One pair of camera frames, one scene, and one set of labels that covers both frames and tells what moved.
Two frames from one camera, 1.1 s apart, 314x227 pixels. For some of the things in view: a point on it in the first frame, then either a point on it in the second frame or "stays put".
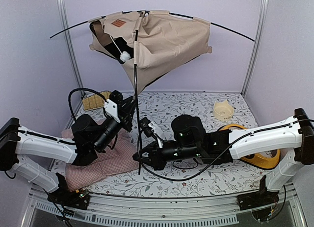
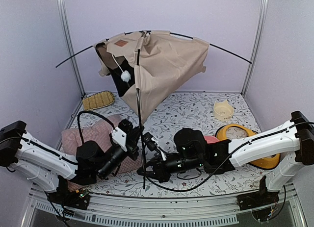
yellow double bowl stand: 270,159 stays put
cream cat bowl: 222,111 stays put
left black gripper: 125,113 → 132,142
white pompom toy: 124,56 → 125,76
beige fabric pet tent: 155,44 → 147,67
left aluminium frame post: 66,22 stays put
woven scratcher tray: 93,101 stays put
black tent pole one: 137,115 → 138,99
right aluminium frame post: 259,36 stays put
